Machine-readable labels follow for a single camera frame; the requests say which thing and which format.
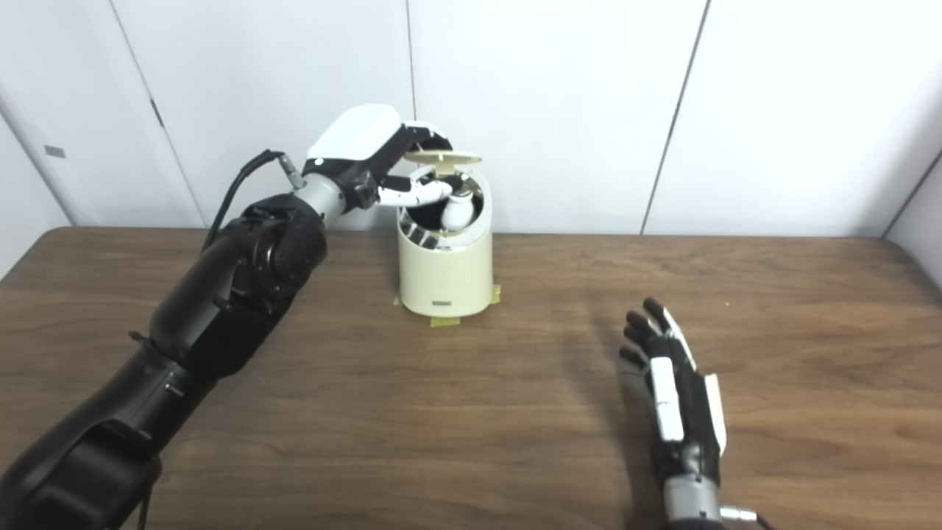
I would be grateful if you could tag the black wall panel hinge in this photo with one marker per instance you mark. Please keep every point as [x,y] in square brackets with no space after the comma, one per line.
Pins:
[157,112]

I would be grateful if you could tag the cream round bin lid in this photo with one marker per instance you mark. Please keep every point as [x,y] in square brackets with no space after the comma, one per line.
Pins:
[445,157]

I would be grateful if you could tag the cream-colored bin body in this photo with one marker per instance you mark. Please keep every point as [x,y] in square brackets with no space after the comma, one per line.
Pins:
[445,272]

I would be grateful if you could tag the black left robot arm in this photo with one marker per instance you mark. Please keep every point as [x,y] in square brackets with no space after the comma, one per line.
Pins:
[191,324]

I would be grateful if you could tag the grey wall label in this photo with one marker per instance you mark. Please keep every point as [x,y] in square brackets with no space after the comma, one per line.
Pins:
[54,152]

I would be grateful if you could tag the small white plastic bottle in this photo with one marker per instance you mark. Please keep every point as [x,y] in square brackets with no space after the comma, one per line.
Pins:
[456,212]

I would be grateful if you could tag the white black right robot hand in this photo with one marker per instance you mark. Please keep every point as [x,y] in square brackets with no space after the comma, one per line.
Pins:
[681,412]

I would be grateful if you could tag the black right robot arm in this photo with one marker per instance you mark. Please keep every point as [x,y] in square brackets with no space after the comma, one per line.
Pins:
[692,504]

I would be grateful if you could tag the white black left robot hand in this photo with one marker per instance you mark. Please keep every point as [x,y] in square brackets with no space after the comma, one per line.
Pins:
[353,143]

